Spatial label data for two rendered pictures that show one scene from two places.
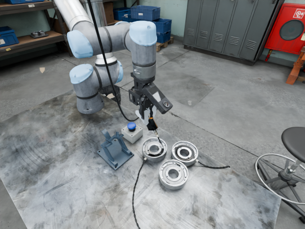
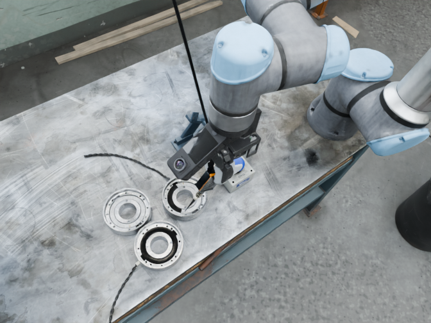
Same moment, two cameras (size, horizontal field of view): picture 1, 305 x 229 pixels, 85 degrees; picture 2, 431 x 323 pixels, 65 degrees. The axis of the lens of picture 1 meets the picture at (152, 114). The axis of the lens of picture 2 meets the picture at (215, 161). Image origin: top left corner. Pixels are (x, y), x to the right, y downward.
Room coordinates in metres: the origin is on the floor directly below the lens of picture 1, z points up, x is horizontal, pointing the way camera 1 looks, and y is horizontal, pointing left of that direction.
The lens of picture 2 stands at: (0.54, -0.31, 1.57)
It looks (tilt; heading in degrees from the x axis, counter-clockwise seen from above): 60 degrees down; 97
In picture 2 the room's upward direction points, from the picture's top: 8 degrees clockwise
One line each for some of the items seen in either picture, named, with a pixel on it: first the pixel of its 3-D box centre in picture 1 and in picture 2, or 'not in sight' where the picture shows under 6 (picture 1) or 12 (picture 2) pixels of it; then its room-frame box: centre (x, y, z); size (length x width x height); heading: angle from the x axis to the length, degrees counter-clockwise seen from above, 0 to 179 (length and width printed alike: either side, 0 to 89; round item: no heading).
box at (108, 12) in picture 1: (101, 12); not in sight; (4.60, 1.21, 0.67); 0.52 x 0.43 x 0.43; 140
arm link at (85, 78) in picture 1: (85, 79); (359, 81); (0.78, 0.35, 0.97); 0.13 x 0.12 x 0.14; 123
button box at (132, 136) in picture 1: (131, 131); (236, 170); (0.54, 0.10, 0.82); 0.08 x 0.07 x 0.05; 50
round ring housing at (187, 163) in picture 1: (184, 153); (159, 245); (0.42, -0.13, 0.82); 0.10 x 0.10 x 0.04
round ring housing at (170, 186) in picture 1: (173, 174); (127, 212); (0.32, -0.08, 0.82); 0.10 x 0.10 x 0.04
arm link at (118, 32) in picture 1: (123, 37); (299, 49); (0.58, 0.10, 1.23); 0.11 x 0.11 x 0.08; 33
